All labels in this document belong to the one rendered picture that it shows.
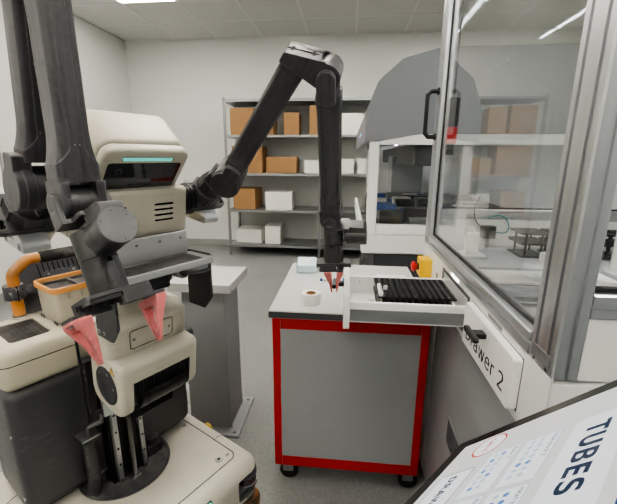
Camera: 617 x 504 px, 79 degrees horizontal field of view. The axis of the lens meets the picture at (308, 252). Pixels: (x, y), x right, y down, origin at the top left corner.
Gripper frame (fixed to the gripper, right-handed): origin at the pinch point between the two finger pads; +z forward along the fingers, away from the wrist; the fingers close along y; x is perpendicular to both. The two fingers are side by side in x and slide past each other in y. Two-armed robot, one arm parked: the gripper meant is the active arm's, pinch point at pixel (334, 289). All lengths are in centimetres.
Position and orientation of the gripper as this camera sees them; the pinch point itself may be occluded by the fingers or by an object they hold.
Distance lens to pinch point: 115.7
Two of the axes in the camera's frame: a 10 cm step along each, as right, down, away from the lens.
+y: 9.9, -0.1, -1.1
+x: 1.0, -2.5, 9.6
